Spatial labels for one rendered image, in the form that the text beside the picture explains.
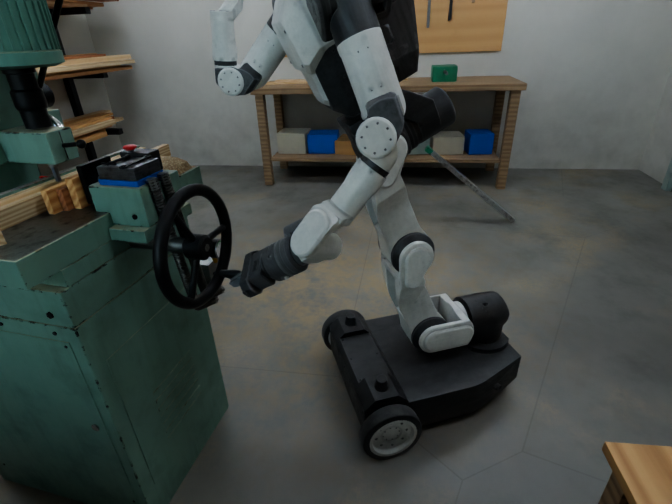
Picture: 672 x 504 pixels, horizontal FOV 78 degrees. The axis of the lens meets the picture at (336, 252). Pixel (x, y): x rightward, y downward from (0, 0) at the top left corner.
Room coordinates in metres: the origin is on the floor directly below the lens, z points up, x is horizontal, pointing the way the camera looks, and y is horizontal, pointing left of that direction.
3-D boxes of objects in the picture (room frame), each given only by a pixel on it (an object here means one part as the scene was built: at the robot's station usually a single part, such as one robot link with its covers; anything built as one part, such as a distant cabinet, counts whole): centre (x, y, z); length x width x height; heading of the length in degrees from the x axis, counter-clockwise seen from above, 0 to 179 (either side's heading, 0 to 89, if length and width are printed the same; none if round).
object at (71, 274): (0.93, 0.59, 0.82); 0.40 x 0.21 x 0.04; 164
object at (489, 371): (1.21, -0.33, 0.19); 0.64 x 0.52 x 0.33; 104
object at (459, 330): (1.22, -0.36, 0.28); 0.21 x 0.20 x 0.13; 104
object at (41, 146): (0.96, 0.66, 1.03); 0.14 x 0.07 x 0.09; 74
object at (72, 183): (0.96, 0.57, 0.94); 0.15 x 0.02 x 0.07; 164
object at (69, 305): (0.98, 0.76, 0.76); 0.57 x 0.45 x 0.09; 74
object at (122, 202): (0.92, 0.45, 0.91); 0.15 x 0.14 x 0.09; 164
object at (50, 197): (0.98, 0.60, 0.93); 0.25 x 0.02 x 0.06; 164
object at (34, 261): (0.94, 0.54, 0.87); 0.61 x 0.30 x 0.06; 164
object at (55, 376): (0.98, 0.76, 0.35); 0.58 x 0.45 x 0.71; 74
